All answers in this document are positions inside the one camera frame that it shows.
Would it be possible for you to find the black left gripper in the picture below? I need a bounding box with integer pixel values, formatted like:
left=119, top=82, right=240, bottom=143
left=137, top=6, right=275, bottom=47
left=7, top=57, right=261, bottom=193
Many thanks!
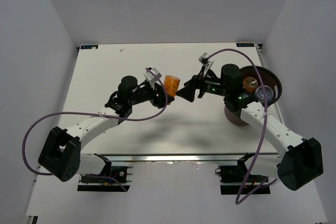
left=129, top=81, right=174, bottom=109

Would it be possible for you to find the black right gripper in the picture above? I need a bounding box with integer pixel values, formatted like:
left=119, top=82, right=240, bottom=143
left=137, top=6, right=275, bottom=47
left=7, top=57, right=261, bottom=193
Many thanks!
left=175, top=66, right=229, bottom=102

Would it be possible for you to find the orange bottle with patterned label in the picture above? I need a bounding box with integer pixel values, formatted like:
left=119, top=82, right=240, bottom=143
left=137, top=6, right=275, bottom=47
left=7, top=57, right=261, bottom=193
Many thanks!
left=164, top=75, right=181, bottom=97

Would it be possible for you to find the orange bottle with barcode label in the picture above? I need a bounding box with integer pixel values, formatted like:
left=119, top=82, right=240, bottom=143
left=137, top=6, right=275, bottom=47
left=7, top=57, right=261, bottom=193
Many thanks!
left=243, top=77, right=259, bottom=93

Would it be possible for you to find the clear bottle with blue label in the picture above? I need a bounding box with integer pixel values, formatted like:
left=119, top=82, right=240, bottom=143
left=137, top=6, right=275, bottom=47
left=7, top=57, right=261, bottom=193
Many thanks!
left=255, top=86, right=274, bottom=102

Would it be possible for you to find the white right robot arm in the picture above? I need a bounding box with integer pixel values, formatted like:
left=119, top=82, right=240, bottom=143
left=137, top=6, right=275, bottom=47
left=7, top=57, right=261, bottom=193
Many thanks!
left=176, top=64, right=323, bottom=190

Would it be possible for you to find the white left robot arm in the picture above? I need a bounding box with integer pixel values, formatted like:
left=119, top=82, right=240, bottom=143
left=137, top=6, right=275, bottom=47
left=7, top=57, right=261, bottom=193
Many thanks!
left=38, top=76, right=174, bottom=182

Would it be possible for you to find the dark brown round bin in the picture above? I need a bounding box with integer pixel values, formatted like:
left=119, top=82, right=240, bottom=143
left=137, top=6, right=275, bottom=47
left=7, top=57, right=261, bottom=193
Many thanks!
left=224, top=66, right=282, bottom=126

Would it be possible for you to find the blue sticker right corner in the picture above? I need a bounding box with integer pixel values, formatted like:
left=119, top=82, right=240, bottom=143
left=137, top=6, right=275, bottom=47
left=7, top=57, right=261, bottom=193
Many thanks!
left=236, top=42, right=255, bottom=47

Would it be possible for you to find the blue sticker corner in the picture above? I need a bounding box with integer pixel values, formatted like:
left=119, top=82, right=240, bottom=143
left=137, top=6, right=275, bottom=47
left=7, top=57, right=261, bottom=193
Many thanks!
left=80, top=45, right=98, bottom=50
left=236, top=42, right=255, bottom=47

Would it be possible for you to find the blue sticker left corner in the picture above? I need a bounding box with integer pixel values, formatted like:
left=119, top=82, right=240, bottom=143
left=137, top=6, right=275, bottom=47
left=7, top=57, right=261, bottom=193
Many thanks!
left=80, top=45, right=98, bottom=50

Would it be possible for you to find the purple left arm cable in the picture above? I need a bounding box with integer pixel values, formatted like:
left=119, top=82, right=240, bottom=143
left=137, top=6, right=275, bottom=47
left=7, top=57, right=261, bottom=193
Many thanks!
left=22, top=68, right=169, bottom=176

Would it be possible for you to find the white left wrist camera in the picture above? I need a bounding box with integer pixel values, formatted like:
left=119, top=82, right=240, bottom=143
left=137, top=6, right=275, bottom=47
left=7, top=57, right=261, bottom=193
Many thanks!
left=144, top=67, right=162, bottom=90

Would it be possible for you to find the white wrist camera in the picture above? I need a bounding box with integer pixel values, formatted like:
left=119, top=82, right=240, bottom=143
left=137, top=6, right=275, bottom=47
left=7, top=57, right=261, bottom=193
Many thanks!
left=198, top=52, right=214, bottom=77
left=144, top=67, right=162, bottom=90

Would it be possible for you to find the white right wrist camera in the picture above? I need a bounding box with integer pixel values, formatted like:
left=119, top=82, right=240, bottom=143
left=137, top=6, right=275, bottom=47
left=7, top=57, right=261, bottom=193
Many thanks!
left=198, top=52, right=214, bottom=77

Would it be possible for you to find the aluminium table front rail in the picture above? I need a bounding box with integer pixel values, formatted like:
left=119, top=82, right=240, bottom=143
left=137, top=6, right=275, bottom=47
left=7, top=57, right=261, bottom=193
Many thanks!
left=104, top=153, right=279, bottom=164

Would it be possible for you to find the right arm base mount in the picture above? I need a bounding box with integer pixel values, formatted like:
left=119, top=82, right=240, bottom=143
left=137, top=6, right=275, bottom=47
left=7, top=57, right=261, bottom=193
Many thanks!
left=215, top=153, right=266, bottom=195

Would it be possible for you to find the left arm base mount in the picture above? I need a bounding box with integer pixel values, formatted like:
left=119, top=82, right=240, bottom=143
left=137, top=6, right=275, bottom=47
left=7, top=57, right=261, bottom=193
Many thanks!
left=77, top=154, right=133, bottom=193

